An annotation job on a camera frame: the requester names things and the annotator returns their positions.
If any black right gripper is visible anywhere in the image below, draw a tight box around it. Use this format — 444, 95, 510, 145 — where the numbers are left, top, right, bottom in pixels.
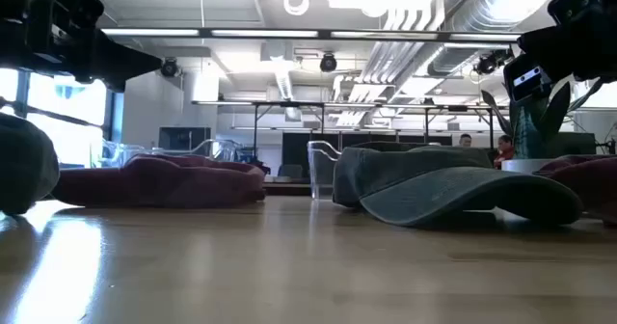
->
518, 5, 617, 84

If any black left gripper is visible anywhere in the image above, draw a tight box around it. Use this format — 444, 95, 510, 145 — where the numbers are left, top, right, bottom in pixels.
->
0, 19, 163, 94

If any maroon baseball cap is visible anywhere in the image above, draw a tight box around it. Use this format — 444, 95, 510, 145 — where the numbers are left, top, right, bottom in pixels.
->
51, 153, 267, 209
533, 153, 617, 225

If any dark green baseball cap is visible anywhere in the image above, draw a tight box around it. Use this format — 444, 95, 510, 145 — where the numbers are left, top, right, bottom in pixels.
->
332, 142, 584, 229
0, 113, 60, 215

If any black computer monitor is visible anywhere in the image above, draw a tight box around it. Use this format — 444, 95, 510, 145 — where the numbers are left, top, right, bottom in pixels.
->
157, 126, 212, 151
549, 131, 598, 159

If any green succulent plant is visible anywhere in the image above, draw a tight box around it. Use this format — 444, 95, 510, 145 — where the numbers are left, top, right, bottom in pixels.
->
480, 80, 606, 160

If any clear plastic bin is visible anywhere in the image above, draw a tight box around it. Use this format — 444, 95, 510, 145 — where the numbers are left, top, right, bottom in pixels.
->
307, 140, 341, 201
99, 138, 242, 171

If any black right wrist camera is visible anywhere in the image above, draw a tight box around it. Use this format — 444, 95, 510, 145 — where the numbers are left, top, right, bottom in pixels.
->
503, 53, 554, 104

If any white coiled cable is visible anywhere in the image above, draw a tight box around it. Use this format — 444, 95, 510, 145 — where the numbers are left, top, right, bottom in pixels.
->
282, 0, 310, 16

